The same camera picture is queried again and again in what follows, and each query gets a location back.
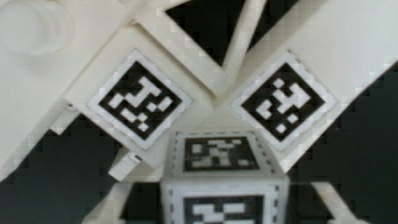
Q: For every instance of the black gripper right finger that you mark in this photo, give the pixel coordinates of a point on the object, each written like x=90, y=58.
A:
x=316, y=205

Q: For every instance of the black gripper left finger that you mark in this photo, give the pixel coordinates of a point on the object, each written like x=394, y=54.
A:
x=128, y=206

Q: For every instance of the white tagged leg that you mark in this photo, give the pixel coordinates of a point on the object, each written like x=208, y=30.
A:
x=224, y=185

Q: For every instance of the white chair back part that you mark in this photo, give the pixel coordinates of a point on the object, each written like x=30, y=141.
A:
x=162, y=66

